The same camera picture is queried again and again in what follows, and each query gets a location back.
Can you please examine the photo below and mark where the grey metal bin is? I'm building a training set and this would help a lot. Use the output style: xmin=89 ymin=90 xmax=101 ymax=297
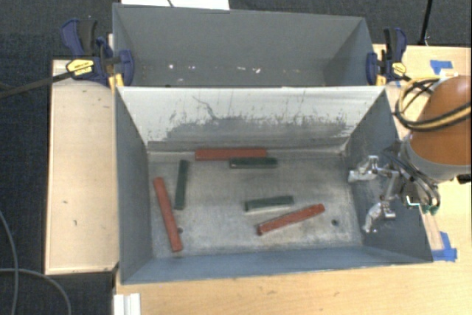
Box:
xmin=111 ymin=2 xmax=434 ymax=285

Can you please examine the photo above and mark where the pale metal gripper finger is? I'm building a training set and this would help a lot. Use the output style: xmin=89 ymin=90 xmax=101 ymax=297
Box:
xmin=361 ymin=200 xmax=398 ymax=234
xmin=347 ymin=155 xmax=381 ymax=184

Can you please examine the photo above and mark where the dark green flat block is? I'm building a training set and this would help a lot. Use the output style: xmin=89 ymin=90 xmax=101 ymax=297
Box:
xmin=243 ymin=195 xmax=296 ymax=213
xmin=173 ymin=159 xmax=191 ymax=212
xmin=228 ymin=156 xmax=279 ymax=170

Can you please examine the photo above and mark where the pale wood flat board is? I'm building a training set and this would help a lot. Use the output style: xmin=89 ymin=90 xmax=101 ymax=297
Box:
xmin=44 ymin=58 xmax=121 ymax=276

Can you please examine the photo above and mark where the red-brown flat block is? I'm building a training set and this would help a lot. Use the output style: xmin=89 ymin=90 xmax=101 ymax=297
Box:
xmin=255 ymin=203 xmax=327 ymax=238
xmin=152 ymin=176 xmax=184 ymax=254
xmin=194 ymin=147 xmax=268 ymax=162

